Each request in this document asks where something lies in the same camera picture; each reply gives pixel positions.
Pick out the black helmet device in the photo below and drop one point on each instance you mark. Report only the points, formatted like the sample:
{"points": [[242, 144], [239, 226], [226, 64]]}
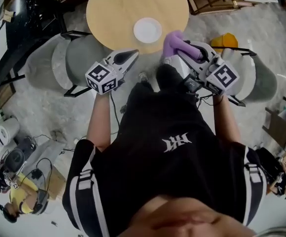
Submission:
{"points": [[14, 159]]}

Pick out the person's black t-shirt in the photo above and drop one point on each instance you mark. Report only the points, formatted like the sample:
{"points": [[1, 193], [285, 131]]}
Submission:
{"points": [[167, 167]]}

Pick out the black desk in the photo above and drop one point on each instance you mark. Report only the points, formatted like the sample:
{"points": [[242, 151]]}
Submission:
{"points": [[34, 16]]}

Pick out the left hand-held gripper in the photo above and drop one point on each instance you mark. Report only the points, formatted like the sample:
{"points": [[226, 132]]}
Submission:
{"points": [[101, 79]]}

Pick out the black camera box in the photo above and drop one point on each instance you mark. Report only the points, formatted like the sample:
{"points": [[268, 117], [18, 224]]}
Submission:
{"points": [[192, 83]]}

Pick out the person's shoe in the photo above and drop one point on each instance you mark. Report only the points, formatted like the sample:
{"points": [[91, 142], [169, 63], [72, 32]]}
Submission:
{"points": [[143, 77], [168, 60]]}

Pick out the person's right forearm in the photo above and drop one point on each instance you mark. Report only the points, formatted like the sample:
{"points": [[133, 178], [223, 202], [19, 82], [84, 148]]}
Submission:
{"points": [[225, 122]]}

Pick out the person's left forearm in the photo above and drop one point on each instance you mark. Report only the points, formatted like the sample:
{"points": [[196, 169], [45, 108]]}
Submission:
{"points": [[101, 122]]}

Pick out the wooden shelf frame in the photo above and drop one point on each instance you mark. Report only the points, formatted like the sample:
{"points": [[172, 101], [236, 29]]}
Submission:
{"points": [[219, 8]]}

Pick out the person's black trousers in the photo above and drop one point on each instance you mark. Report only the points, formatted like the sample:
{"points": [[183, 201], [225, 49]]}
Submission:
{"points": [[168, 78]]}

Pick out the person's right shoe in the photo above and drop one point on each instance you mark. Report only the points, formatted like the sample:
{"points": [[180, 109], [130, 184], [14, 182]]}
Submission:
{"points": [[168, 60]]}

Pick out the person's face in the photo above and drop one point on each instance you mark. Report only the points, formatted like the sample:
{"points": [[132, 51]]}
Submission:
{"points": [[189, 218]]}

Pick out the grey upholstered chair black frame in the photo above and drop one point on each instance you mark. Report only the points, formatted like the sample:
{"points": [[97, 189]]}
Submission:
{"points": [[263, 80], [83, 58]]}

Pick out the yellow plastic stool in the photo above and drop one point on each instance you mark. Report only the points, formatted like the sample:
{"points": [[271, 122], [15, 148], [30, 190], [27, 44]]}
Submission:
{"points": [[224, 40]]}

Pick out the purple cloth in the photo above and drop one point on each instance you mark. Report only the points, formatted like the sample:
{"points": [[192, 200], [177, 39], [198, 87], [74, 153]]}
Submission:
{"points": [[170, 43]]}

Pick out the person's left shoe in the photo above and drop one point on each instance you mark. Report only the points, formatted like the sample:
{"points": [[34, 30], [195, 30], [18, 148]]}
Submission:
{"points": [[143, 77]]}

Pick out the white cylindrical appliance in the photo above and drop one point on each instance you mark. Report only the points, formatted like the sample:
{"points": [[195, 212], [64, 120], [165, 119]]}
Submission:
{"points": [[2, 137]]}

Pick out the white plate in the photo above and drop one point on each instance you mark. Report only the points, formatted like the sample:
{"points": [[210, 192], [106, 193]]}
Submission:
{"points": [[147, 30]]}

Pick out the small black plug adapter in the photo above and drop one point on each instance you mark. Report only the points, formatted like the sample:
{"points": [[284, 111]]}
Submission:
{"points": [[54, 223]]}

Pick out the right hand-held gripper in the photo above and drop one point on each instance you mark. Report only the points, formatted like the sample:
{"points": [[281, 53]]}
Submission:
{"points": [[223, 76]]}

